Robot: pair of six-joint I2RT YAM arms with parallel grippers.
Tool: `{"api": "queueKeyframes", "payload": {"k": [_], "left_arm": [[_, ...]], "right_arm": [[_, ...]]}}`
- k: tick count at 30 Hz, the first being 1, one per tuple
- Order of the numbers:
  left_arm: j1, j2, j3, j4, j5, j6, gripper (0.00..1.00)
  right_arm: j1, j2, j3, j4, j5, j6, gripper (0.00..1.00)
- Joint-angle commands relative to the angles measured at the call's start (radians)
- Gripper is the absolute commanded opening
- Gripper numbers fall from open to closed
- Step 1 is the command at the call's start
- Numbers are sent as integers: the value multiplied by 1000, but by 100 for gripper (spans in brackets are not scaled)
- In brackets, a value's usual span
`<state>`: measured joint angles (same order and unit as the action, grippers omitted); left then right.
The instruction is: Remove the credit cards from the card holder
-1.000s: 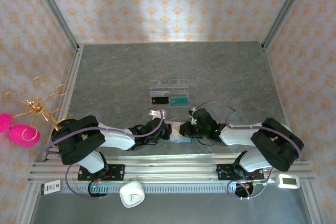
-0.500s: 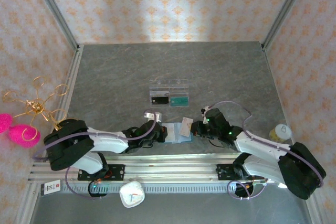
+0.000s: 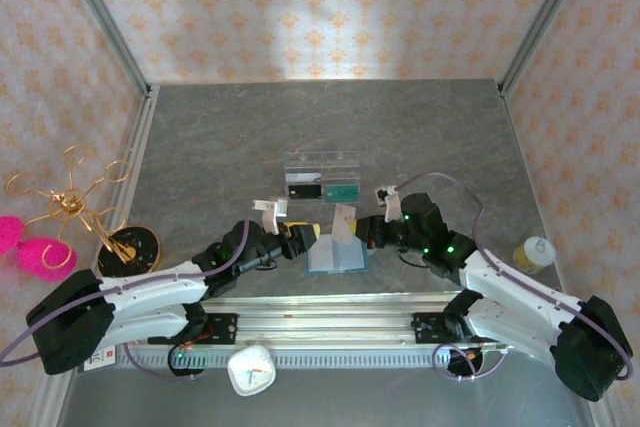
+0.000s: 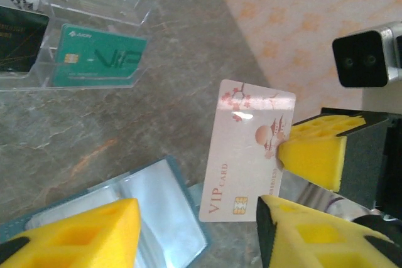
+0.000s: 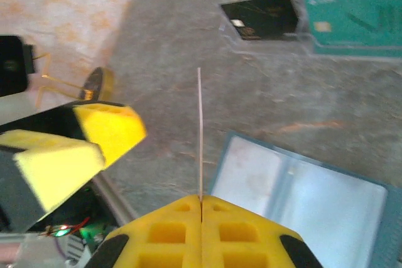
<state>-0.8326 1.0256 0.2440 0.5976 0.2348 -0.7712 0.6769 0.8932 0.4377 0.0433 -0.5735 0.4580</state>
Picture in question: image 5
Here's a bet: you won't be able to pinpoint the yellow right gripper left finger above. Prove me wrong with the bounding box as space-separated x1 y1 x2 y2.
90 195 202 268

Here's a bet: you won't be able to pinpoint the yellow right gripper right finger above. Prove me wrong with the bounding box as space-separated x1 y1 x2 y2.
202 195 324 268

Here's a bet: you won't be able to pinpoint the blue card holder clear sleeves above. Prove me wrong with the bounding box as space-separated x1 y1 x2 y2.
207 129 402 268

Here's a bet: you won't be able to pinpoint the white card orange print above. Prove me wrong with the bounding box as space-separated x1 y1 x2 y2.
197 67 204 203

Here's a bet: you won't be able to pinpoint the black credit card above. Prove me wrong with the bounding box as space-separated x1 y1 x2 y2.
219 0 300 41

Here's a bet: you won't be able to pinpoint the clear acrylic card stand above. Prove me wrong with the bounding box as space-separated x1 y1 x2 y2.
210 0 402 62

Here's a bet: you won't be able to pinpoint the green credit card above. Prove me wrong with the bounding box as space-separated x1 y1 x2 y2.
303 0 402 58

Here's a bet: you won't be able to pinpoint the gold wire stand black base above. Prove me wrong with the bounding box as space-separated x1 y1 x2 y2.
35 51 116 109

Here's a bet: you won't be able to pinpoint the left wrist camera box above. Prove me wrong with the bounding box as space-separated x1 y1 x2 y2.
0 35 36 98

